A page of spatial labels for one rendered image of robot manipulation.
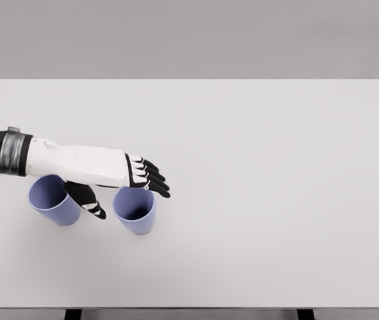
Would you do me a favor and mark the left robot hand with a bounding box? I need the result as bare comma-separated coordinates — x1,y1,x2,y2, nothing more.
62,145,171,221

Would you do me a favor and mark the lavender plastic cup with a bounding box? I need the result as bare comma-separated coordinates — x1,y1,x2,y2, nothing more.
27,174,81,227
112,187,157,236

